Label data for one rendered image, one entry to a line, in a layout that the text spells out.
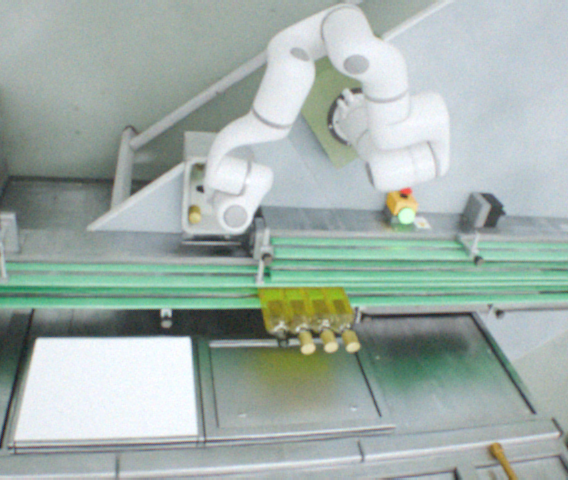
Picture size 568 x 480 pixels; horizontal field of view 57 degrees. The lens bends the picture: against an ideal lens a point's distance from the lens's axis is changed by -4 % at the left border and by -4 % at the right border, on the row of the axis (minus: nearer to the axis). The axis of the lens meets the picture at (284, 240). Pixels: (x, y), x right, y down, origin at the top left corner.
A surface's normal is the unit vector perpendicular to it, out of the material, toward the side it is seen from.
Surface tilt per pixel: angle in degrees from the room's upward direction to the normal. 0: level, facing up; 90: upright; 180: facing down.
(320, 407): 90
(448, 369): 90
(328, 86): 1
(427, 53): 0
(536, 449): 90
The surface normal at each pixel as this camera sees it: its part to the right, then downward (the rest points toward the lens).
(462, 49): 0.18, 0.57
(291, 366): 0.15, -0.82
